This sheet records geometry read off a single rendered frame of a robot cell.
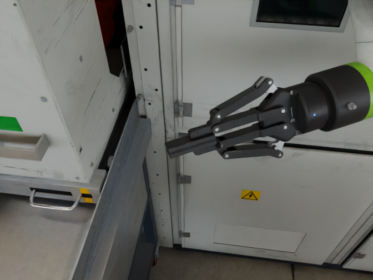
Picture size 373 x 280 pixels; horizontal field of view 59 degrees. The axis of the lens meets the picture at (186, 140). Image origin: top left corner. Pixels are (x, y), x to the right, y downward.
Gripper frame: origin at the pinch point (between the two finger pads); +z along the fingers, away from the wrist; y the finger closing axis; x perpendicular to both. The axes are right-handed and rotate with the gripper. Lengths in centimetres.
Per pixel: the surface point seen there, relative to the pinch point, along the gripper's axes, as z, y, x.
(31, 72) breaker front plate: 18.5, 14.6, -7.7
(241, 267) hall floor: -21, -93, -70
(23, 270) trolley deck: 35.3, -20.6, -14.6
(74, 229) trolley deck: 25.1, -18.7, -19.8
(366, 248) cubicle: -64, -80, -44
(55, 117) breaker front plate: 18.7, 6.7, -11.8
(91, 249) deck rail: 21.7, -20.4, -13.2
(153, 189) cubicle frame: 7, -38, -62
